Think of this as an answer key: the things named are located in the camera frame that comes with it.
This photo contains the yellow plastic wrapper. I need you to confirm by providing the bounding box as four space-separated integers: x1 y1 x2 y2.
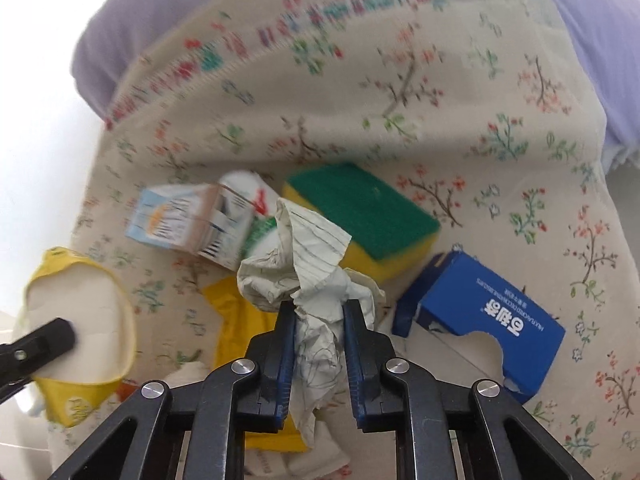
202 276 307 453

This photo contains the yellow paper cup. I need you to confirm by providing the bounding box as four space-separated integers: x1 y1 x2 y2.
20 247 137 428

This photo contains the lined paper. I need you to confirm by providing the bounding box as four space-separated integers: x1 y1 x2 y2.
236 198 385 448

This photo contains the green yellow sponge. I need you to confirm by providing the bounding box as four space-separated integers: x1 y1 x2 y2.
282 164 440 284

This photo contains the light blue milk carton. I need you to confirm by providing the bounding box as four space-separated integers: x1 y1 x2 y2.
126 184 255 271

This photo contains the blue cardboard box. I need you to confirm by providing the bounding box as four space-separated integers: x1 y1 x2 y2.
392 252 565 403

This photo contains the orange wrapper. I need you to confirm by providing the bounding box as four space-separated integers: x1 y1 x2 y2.
115 379 140 402

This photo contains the white green yogurt bottle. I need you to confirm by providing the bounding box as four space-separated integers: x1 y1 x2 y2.
219 170 279 259

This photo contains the floral beige tablecloth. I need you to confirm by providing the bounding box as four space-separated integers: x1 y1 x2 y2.
72 0 639 479

